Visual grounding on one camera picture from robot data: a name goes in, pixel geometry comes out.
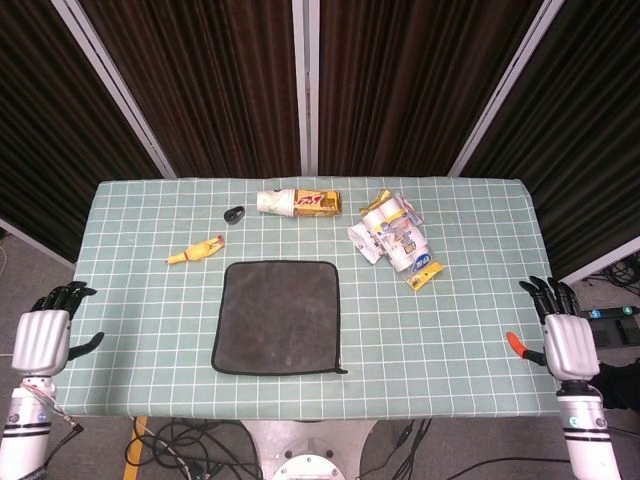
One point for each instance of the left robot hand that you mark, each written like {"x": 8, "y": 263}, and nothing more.
{"x": 40, "y": 340}

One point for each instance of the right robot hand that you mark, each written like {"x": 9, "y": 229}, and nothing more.
{"x": 570, "y": 345}

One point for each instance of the green and grey cloth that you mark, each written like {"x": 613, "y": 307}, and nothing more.
{"x": 280, "y": 320}

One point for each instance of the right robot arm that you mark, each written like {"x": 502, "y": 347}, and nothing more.
{"x": 587, "y": 435}

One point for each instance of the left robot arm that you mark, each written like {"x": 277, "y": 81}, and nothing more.
{"x": 25, "y": 435}

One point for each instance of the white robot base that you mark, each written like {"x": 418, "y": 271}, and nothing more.
{"x": 310, "y": 450}

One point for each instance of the green checked tablecloth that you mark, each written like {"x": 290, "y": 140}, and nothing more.
{"x": 150, "y": 350}

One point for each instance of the yellow floor tape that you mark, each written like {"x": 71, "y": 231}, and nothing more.
{"x": 135, "y": 450}

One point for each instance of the yellow rubber chicken toy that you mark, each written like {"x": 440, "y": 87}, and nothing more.
{"x": 195, "y": 250}

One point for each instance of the black rubber band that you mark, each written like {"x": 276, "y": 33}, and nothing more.
{"x": 228, "y": 216}

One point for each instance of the silver foil pouch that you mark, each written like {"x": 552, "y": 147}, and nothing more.
{"x": 362, "y": 242}

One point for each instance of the white paper cup stack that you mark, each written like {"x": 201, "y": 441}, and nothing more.
{"x": 272, "y": 201}

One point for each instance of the gold snack package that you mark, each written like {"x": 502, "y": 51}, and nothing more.
{"x": 320, "y": 202}

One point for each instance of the white partition bottom rail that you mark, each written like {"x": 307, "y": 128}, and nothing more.
{"x": 600, "y": 260}
{"x": 40, "y": 242}

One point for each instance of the white partition frame post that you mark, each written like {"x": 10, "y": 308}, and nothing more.
{"x": 306, "y": 85}
{"x": 505, "y": 90}
{"x": 115, "y": 85}

